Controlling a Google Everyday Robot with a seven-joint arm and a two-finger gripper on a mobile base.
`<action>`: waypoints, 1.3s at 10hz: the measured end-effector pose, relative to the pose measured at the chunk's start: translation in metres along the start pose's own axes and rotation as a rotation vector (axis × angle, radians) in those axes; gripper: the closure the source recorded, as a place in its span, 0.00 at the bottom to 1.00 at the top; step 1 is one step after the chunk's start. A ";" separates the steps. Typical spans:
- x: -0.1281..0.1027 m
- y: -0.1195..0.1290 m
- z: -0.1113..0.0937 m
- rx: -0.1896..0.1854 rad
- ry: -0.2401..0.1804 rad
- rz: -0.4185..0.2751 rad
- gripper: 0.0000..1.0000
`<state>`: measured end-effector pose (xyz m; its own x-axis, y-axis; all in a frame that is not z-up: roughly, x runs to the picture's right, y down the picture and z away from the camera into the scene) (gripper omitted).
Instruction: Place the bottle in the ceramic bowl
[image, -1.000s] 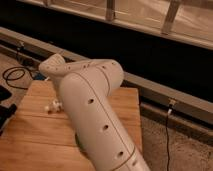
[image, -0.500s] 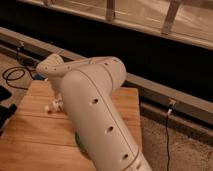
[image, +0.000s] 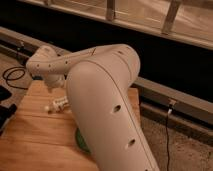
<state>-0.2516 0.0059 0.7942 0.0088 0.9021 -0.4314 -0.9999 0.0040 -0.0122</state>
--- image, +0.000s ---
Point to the black device at left edge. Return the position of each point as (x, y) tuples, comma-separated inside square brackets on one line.
[(5, 112)]

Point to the green ceramic bowl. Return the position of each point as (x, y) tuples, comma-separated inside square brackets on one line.
[(81, 142)]

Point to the small white bottle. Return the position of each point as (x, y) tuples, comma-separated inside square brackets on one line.
[(57, 105)]

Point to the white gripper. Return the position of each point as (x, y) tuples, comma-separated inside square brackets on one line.
[(54, 81)]

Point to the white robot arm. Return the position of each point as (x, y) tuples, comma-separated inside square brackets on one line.
[(97, 81)]

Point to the wooden window frame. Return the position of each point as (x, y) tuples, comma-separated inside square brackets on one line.
[(187, 21)]

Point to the metal floor rail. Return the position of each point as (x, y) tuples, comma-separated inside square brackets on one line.
[(194, 116)]

